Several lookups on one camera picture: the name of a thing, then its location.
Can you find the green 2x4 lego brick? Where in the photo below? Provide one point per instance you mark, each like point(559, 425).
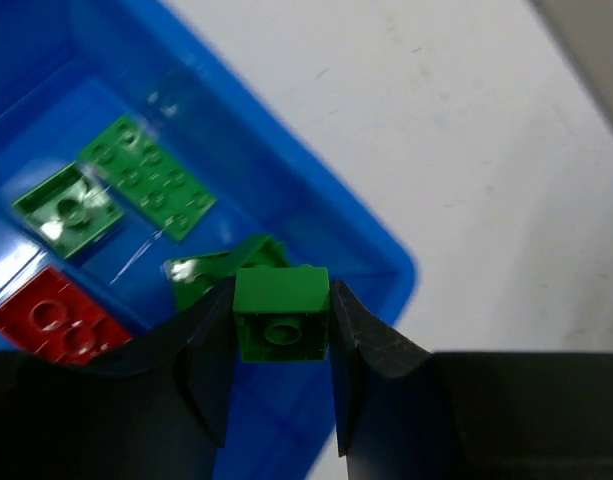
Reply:
point(151, 179)

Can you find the green printed lego brick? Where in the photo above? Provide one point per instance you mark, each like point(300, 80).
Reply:
point(193, 276)

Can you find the small green lego brick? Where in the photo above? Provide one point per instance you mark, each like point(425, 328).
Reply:
point(69, 210)

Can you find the small green bottom brick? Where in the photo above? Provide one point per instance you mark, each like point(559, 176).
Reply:
point(282, 313)

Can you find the red 2x4 lego brick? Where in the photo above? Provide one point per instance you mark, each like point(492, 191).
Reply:
point(51, 317)

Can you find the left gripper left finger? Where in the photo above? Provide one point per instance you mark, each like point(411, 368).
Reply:
point(155, 408)

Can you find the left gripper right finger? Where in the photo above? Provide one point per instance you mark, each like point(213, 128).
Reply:
point(402, 412)

